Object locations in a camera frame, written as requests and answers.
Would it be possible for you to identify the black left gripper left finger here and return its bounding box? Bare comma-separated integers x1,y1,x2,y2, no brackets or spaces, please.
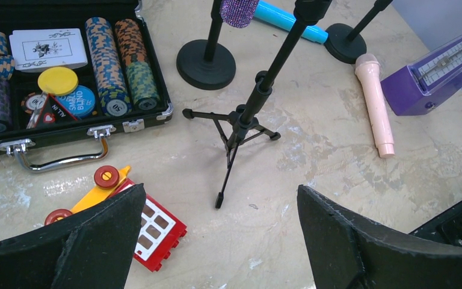
0,184,146,288

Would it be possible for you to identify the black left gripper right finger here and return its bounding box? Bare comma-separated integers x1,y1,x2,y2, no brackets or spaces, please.
297,185,462,288

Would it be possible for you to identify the black round-base mic stand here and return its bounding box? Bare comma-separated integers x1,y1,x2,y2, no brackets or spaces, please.
324,0,393,64
176,0,236,90

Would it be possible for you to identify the black tripod mic stand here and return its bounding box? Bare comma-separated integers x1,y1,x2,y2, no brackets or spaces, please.
182,0,331,209

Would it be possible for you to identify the purple glitter microphone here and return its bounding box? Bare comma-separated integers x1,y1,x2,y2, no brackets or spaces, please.
220,0,259,28

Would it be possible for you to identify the red yellow toy block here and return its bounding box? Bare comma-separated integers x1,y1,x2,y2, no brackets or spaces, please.
44,165,187,272

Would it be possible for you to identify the triangular all-in marker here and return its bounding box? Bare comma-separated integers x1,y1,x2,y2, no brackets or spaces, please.
26,94,80,129

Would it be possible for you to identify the blue small blind chip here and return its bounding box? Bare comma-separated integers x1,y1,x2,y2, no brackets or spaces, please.
56,85,96,118

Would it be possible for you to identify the yellow round chip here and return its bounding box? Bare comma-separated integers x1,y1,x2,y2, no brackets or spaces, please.
37,67,79,96

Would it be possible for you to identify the black poker chip case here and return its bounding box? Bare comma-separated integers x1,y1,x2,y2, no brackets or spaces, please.
0,1,173,172

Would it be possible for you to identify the purple metronome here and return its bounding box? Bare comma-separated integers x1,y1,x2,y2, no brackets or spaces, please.
381,35,462,116

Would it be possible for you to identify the pink toy microphone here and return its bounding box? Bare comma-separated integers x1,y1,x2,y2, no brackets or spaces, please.
355,54,395,158

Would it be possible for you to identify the white playing card deck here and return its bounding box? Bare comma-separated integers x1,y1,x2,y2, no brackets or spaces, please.
9,28,88,73

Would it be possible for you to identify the blue toy microphone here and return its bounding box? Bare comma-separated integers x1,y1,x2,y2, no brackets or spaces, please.
253,1,328,45

